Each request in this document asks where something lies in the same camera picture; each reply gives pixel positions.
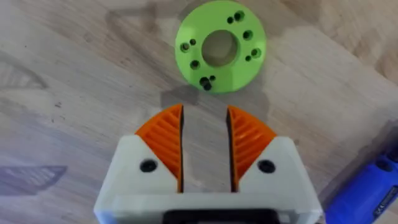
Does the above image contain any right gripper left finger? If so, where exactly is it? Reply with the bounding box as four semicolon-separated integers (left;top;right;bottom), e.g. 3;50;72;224
93;103;185;215

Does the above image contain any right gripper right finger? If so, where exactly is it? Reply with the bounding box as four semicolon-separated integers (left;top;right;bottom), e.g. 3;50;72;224
226;105;323;218

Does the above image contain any small black screw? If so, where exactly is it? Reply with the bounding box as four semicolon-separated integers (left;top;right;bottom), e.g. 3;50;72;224
200;77;213;91

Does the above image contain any blue electric screwdriver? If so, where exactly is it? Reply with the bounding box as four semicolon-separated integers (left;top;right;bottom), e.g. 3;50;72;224
323;147;398;224

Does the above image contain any green disc with holes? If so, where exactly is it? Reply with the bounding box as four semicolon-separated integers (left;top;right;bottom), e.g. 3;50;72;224
174;0;267;94

